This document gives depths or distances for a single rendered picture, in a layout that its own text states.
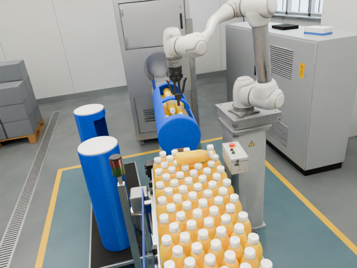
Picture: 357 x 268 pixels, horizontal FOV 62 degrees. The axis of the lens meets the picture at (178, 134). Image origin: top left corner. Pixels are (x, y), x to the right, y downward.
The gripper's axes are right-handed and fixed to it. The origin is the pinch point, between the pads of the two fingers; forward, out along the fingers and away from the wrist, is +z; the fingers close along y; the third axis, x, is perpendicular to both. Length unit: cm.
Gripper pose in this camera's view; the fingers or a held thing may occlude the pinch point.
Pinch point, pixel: (178, 99)
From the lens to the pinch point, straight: 181.0
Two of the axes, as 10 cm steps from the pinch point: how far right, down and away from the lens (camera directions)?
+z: 0.9, 9.0, 4.3
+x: -1.2, -4.2, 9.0
